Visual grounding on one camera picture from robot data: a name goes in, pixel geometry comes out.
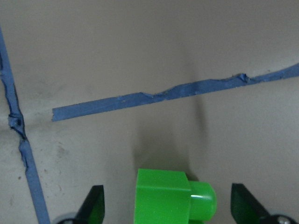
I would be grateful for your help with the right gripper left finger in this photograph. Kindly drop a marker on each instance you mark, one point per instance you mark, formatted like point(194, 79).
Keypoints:
point(92, 211)

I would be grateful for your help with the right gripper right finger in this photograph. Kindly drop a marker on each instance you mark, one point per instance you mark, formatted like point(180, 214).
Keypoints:
point(244, 207)

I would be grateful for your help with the green toy block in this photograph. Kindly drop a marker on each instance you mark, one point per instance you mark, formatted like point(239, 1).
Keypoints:
point(169, 197)

